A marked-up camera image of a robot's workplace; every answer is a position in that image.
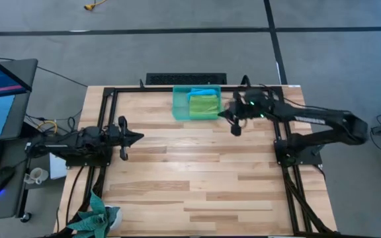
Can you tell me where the black computer mouse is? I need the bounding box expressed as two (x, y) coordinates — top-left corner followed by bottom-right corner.
(0, 167), (15, 196)

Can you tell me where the teal leafy plant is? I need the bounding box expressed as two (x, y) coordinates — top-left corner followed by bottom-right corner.
(66, 190), (121, 238)

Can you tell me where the blue microfiber towel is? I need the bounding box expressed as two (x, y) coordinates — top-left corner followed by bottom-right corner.
(186, 87), (218, 102)

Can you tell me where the black floor vent grille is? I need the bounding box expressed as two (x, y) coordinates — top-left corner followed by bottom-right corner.
(145, 72), (228, 86)

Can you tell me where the white plant pot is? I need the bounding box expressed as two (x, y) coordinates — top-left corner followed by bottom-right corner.
(105, 204), (124, 231)

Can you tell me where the teal plastic basket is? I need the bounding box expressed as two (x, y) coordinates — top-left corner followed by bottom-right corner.
(172, 85), (223, 122)

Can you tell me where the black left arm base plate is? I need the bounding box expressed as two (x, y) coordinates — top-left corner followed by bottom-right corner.
(65, 145), (114, 168)

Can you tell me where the grey desk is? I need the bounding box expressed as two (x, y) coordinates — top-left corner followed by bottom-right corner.
(0, 138), (34, 221)

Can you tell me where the white box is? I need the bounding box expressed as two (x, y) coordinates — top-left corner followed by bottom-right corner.
(49, 152), (68, 180)

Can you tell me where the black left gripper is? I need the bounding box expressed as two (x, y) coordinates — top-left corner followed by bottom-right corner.
(106, 115), (145, 162)

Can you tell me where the white mug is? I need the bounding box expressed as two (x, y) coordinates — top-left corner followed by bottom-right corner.
(23, 167), (49, 185)

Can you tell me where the yellow cable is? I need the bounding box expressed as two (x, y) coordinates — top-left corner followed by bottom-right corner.
(37, 120), (58, 138)

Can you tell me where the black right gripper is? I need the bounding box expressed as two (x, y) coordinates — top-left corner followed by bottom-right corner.
(217, 88), (276, 138)

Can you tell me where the thin black floor cable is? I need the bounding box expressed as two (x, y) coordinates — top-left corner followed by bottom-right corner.
(0, 56), (89, 89)

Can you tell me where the green microfiber towel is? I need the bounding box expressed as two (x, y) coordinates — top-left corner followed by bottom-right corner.
(189, 95), (221, 120)

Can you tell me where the grey framed computer screen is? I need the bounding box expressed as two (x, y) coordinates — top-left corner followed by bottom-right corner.
(0, 58), (39, 143)

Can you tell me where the yellow cable plug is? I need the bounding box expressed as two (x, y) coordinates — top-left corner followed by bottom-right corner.
(83, 0), (107, 11)

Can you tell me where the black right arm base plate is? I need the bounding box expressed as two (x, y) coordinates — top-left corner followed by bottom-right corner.
(274, 138), (323, 166)

